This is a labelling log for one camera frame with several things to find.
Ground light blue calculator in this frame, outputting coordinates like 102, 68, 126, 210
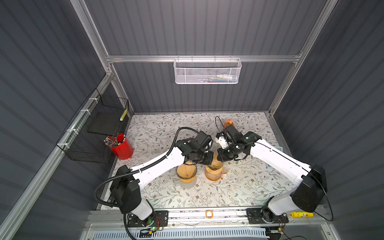
273, 146, 284, 152

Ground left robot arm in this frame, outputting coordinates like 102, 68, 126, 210
94, 127, 214, 226

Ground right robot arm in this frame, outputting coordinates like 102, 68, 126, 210
215, 125, 327, 223

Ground orange coffee filter box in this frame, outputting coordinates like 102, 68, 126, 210
225, 120, 234, 128

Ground single brown paper filter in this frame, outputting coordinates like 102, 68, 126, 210
176, 163, 197, 180

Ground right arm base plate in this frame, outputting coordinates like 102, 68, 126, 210
246, 208, 289, 224

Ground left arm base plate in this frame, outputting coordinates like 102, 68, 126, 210
127, 210, 169, 228

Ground yellow highlighter in basket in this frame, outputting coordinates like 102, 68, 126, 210
120, 109, 129, 122

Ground orange glass pitcher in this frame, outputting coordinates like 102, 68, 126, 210
205, 171, 228, 182

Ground red ribbed utensil cup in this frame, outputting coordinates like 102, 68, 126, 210
105, 134, 134, 161

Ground black wire wall basket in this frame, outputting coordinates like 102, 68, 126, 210
57, 90, 130, 164

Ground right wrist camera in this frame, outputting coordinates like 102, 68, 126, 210
215, 136, 229, 149

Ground clear grey glass dripper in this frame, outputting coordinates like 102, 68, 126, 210
175, 164, 198, 181

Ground white wire mesh basket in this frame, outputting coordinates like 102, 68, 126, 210
173, 57, 242, 85

